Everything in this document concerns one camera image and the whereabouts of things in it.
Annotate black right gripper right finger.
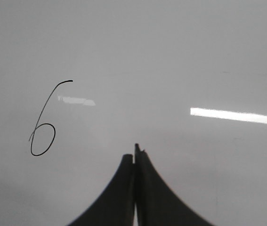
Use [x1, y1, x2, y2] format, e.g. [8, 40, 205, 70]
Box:
[135, 144, 212, 226]

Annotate white whiteboard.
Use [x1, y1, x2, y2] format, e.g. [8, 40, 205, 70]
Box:
[0, 0, 267, 226]

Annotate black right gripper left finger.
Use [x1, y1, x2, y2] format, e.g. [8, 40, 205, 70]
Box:
[69, 154, 135, 226]

